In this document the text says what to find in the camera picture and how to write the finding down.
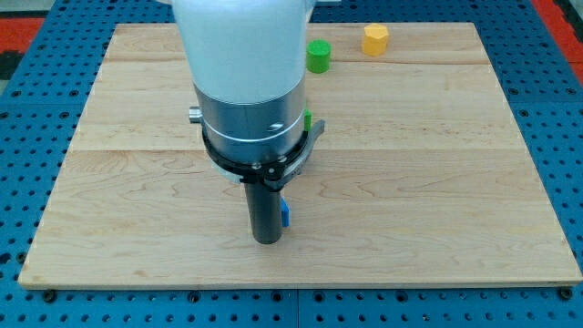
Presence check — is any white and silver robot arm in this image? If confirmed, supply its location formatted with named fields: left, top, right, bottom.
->
left=170, top=0, right=323, bottom=189

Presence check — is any blue block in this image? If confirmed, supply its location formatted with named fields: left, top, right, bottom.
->
left=281, top=197, right=291, bottom=228

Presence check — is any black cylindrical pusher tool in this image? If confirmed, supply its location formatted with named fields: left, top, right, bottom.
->
left=244, top=183, right=282, bottom=244

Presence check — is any small green block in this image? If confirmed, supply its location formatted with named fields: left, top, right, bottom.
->
left=303, top=108, right=312, bottom=132

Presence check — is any green cylinder block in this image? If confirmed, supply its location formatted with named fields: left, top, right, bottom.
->
left=306, top=39, right=332, bottom=74

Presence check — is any wooden board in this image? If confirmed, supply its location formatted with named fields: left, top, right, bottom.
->
left=18, top=23, right=582, bottom=290

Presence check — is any yellow hexagon block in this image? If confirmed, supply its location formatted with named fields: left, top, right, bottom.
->
left=361, top=23, right=390, bottom=56

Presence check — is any black clamp ring with lever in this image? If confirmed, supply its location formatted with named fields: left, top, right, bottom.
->
left=200, top=118, right=327, bottom=192

